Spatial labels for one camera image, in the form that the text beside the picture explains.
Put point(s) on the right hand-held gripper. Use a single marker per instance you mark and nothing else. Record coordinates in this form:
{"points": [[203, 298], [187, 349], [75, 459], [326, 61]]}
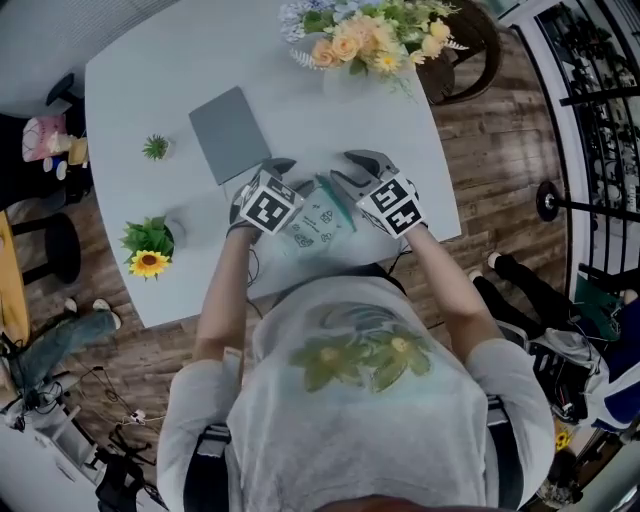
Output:
{"points": [[395, 207]]}

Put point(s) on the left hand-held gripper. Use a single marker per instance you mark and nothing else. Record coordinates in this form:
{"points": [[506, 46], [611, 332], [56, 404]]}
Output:
{"points": [[267, 205]]}

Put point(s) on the clear printed pouch green zipper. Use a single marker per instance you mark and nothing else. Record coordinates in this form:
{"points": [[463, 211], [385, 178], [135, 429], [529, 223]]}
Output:
{"points": [[315, 225]]}

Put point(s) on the person's left forearm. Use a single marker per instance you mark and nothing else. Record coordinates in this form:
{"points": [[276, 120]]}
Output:
{"points": [[225, 295]]}

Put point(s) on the person's right forearm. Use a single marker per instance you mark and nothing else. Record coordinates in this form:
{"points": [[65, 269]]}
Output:
{"points": [[445, 290]]}

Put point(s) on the grey closed laptop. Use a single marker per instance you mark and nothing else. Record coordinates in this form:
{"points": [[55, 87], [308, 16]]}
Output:
{"points": [[230, 132]]}

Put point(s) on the yellow and blue flower bouquet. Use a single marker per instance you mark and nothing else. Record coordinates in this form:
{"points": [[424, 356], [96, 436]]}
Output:
{"points": [[360, 35]]}

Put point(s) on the small green succulent pot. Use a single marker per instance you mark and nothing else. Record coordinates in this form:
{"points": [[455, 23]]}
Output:
{"points": [[156, 147]]}

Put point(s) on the potted sunflower plant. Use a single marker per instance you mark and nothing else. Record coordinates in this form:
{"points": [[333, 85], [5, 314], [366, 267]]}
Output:
{"points": [[149, 245]]}

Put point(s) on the dark wicker chair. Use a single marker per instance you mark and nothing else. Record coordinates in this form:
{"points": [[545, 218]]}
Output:
{"points": [[475, 55]]}

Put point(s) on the black round base stand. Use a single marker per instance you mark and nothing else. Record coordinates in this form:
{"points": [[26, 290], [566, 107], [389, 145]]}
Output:
{"points": [[550, 200]]}

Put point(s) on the black round stool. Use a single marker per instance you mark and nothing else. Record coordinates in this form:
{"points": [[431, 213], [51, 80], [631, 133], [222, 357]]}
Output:
{"points": [[62, 247]]}

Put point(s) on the black office chair base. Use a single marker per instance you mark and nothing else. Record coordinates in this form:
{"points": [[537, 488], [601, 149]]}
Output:
{"points": [[65, 92]]}

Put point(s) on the black metal shelf rack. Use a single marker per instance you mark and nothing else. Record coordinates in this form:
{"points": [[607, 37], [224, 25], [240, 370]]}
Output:
{"points": [[595, 100]]}

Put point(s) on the white flower print t-shirt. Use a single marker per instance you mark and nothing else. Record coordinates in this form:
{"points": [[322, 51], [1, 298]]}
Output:
{"points": [[360, 425]]}

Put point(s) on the pink bag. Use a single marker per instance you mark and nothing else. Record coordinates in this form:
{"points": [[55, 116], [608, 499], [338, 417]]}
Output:
{"points": [[42, 137]]}

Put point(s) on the yellow wooden side table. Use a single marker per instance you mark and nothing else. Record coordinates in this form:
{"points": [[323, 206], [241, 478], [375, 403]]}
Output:
{"points": [[12, 290]]}

